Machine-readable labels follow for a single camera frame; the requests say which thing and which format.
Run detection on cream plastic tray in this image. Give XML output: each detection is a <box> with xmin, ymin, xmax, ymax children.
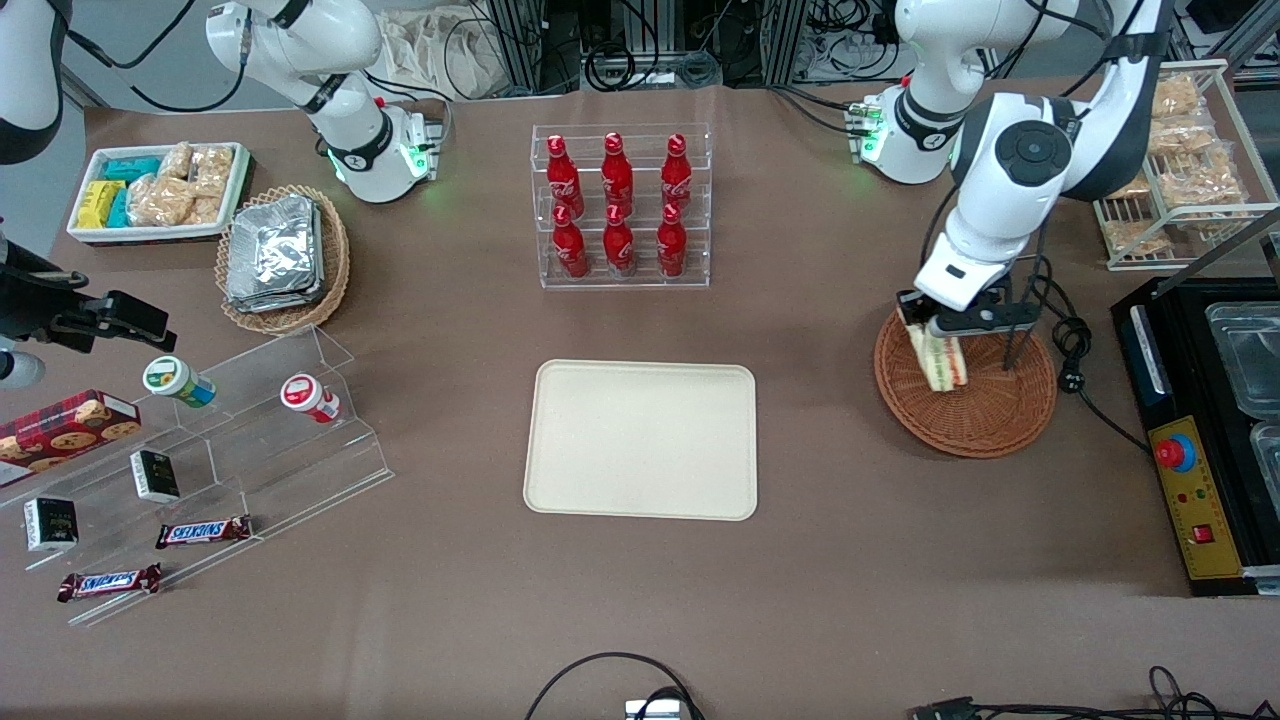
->
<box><xmin>523</xmin><ymin>359</ymin><xmax>760</xmax><ymax>522</ymax></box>

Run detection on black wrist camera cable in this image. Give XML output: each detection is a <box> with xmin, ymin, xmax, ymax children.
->
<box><xmin>918</xmin><ymin>185</ymin><xmax>1079</xmax><ymax>373</ymax></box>

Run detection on oval brown wicker basket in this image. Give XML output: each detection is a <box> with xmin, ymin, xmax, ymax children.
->
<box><xmin>215</xmin><ymin>185</ymin><xmax>351</xmax><ymax>336</ymax></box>

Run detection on Snickers chocolate bar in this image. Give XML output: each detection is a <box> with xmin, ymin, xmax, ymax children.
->
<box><xmin>155</xmin><ymin>515</ymin><xmax>253</xmax><ymax>550</ymax></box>
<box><xmin>57</xmin><ymin>563</ymin><xmax>163</xmax><ymax>603</ymax></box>

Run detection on red cola bottle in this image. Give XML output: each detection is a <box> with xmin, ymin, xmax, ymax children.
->
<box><xmin>546</xmin><ymin>134</ymin><xmax>584</xmax><ymax>216</ymax></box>
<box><xmin>603</xmin><ymin>205</ymin><xmax>637</xmax><ymax>277</ymax></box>
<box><xmin>661</xmin><ymin>133</ymin><xmax>694</xmax><ymax>209</ymax></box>
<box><xmin>601</xmin><ymin>131</ymin><xmax>635</xmax><ymax>211</ymax></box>
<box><xmin>656</xmin><ymin>205</ymin><xmax>689</xmax><ymax>278</ymax></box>
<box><xmin>552</xmin><ymin>205</ymin><xmax>590</xmax><ymax>279</ymax></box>

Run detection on round brown wicker basket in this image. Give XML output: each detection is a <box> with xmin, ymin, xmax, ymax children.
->
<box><xmin>873</xmin><ymin>305</ymin><xmax>1059</xmax><ymax>460</ymax></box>

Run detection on triangle sandwich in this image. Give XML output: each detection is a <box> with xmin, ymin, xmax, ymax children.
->
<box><xmin>905</xmin><ymin>320</ymin><xmax>970</xmax><ymax>394</ymax></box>

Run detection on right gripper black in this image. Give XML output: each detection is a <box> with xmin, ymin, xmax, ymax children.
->
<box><xmin>0</xmin><ymin>240</ymin><xmax>178</xmax><ymax>351</ymax></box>

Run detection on white wire shelf rack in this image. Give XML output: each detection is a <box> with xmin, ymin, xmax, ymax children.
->
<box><xmin>1093</xmin><ymin>58</ymin><xmax>1280</xmax><ymax>273</ymax></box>

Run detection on green lid yogurt cup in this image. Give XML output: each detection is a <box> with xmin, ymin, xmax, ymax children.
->
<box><xmin>142</xmin><ymin>355</ymin><xmax>217</xmax><ymax>409</ymax></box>

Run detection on black power cable with plug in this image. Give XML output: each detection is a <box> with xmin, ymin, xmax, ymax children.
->
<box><xmin>1050</xmin><ymin>315</ymin><xmax>1153</xmax><ymax>453</ymax></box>

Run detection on red cookie box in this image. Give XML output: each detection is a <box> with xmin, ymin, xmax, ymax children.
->
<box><xmin>0</xmin><ymin>389</ymin><xmax>142</xmax><ymax>489</ymax></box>

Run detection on stacked aluminium foil trays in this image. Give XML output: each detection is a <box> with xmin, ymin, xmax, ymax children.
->
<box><xmin>225</xmin><ymin>195</ymin><xmax>327</xmax><ymax>313</ymax></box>

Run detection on beige cloth bag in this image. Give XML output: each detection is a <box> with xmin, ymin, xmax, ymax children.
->
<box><xmin>380</xmin><ymin>8</ymin><xmax>507</xmax><ymax>101</ymax></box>

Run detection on red lid yogurt cup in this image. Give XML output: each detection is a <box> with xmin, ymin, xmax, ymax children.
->
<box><xmin>279</xmin><ymin>373</ymin><xmax>342</xmax><ymax>425</ymax></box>

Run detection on grey metal lever bar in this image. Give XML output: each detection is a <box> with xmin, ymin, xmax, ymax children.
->
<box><xmin>1180</xmin><ymin>205</ymin><xmax>1280</xmax><ymax>271</ymax></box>

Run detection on black sealing machine yellow panel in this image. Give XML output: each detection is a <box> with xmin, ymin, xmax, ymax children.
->
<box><xmin>1110</xmin><ymin>275</ymin><xmax>1280</xmax><ymax>599</ymax></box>

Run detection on small black box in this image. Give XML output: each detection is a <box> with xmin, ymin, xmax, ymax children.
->
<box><xmin>130</xmin><ymin>449</ymin><xmax>182</xmax><ymax>504</ymax></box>
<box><xmin>23</xmin><ymin>497</ymin><xmax>79</xmax><ymax>553</ymax></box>

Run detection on clear plastic food container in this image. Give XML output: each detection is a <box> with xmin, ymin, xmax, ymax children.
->
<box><xmin>1250</xmin><ymin>421</ymin><xmax>1280</xmax><ymax>493</ymax></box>
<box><xmin>1205</xmin><ymin>300</ymin><xmax>1280</xmax><ymax>417</ymax></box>

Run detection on aluminium profile post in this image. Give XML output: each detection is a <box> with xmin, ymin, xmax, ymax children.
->
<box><xmin>485</xmin><ymin>0</ymin><xmax>547</xmax><ymax>97</ymax></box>
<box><xmin>765</xmin><ymin>0</ymin><xmax>807</xmax><ymax>87</ymax></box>

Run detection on yellow snack packet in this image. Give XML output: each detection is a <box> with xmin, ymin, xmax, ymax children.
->
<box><xmin>77</xmin><ymin>180</ymin><xmax>126</xmax><ymax>230</ymax></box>

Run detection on clear acrylic stepped display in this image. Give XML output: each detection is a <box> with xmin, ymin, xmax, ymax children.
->
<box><xmin>0</xmin><ymin>323</ymin><xmax>394</xmax><ymax>629</ymax></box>

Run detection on clear acrylic bottle rack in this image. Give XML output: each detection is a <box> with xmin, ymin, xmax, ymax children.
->
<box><xmin>531</xmin><ymin>123</ymin><xmax>713</xmax><ymax>291</ymax></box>

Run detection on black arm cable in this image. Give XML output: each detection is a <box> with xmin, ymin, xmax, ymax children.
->
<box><xmin>60</xmin><ymin>0</ymin><xmax>253</xmax><ymax>113</ymax></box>

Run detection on black looped cable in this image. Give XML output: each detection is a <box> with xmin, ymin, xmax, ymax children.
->
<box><xmin>524</xmin><ymin>652</ymin><xmax>706</xmax><ymax>720</ymax></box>

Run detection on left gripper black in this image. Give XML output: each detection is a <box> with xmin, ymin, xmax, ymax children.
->
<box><xmin>897</xmin><ymin>286</ymin><xmax>1011</xmax><ymax>331</ymax></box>

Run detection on white rectangular snack bin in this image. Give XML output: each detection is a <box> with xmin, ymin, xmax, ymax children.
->
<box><xmin>66</xmin><ymin>142</ymin><xmax>251</xmax><ymax>246</ymax></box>

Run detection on black cable with connector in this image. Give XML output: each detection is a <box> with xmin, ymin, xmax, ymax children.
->
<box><xmin>910</xmin><ymin>665</ymin><xmax>1280</xmax><ymax>720</ymax></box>

